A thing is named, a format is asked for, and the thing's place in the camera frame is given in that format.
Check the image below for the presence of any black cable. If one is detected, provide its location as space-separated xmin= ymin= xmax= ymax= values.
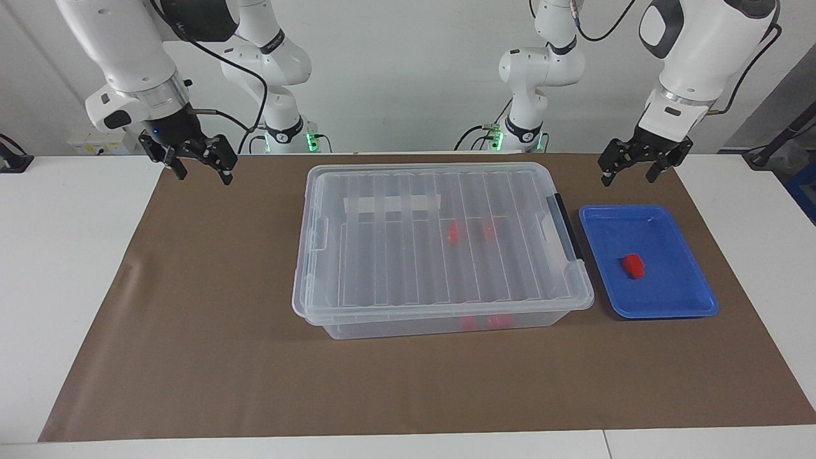
xmin=150 ymin=0 xmax=269 ymax=156
xmin=454 ymin=124 xmax=504 ymax=152
xmin=704 ymin=24 xmax=783 ymax=117
xmin=570 ymin=0 xmax=638 ymax=43

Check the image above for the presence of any clear plastic storage box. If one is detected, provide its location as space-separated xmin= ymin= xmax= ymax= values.
xmin=303 ymin=164 xmax=591 ymax=340

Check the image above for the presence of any clear plastic box lid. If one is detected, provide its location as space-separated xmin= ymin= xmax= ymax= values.
xmin=292 ymin=162 xmax=595 ymax=319

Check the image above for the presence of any black box latch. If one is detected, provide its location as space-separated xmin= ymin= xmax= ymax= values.
xmin=546 ymin=193 xmax=585 ymax=263

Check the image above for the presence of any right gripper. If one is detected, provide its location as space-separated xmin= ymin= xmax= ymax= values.
xmin=139 ymin=105 xmax=238 ymax=186

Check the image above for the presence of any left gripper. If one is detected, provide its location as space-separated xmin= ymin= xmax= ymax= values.
xmin=597 ymin=125 xmax=695 ymax=187

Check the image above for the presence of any blue plastic tray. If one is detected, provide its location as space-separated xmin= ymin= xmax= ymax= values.
xmin=578 ymin=205 xmax=720 ymax=320

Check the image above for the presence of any black stand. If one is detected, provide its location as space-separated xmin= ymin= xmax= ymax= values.
xmin=0 ymin=133 xmax=34 ymax=174
xmin=742 ymin=105 xmax=816 ymax=168

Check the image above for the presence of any white power strip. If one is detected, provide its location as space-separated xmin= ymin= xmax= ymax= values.
xmin=66 ymin=131 xmax=140 ymax=156

